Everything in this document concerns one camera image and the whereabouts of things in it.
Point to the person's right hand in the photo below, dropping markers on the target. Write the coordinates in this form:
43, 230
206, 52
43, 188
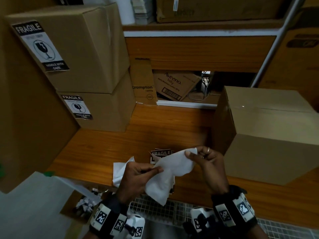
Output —
214, 171

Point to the person's left hand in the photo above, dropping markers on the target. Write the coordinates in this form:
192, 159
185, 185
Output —
134, 181

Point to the white backing paper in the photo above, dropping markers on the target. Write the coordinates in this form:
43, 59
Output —
119, 171

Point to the fragile sticker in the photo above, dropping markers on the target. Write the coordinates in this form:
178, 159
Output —
77, 107
169, 169
40, 47

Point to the stack of fragile stickers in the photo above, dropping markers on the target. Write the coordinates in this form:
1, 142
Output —
162, 153

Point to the medium taped cardboard box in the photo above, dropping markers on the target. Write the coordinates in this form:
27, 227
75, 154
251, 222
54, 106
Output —
274, 151

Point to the small taped cardboard box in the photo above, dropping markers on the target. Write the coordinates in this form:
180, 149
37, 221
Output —
112, 111

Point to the large stapled cardboard box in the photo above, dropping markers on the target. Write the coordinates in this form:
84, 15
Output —
87, 47

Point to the person's right forearm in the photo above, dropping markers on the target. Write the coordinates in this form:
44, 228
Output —
256, 233

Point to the barcode printed cardboard box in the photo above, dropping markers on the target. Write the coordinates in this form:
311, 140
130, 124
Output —
174, 83

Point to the flattened printed cardboard carton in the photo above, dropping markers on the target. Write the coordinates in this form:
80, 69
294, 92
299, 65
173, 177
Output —
142, 77

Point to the large cardboard box dark band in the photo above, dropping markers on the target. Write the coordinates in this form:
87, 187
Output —
294, 67

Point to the large cardboard box white sticker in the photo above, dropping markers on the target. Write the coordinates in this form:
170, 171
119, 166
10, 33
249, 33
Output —
224, 9

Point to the right wrist tracker band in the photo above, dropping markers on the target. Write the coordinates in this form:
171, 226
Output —
234, 209

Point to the wrist tracker band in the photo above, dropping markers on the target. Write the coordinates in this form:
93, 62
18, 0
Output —
107, 216
234, 209

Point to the left wrist tracker band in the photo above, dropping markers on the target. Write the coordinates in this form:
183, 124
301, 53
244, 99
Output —
107, 216

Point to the crumpled paper scraps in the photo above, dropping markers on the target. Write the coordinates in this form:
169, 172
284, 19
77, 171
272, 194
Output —
83, 205

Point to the stack of grey cards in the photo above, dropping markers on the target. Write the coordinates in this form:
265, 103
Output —
142, 12

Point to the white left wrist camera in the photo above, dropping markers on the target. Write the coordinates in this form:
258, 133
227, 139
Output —
134, 224

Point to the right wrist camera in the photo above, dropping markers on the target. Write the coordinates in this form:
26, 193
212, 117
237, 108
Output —
199, 219

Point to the white frame bar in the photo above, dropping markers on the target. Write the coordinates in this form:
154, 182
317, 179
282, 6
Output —
32, 209

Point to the wooden shelf unit white frame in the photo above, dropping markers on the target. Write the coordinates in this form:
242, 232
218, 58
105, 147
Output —
199, 53

